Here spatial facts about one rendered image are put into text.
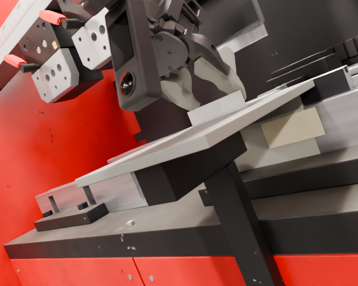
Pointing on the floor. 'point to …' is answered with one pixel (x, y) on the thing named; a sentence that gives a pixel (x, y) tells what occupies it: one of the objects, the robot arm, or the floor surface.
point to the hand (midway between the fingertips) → (219, 106)
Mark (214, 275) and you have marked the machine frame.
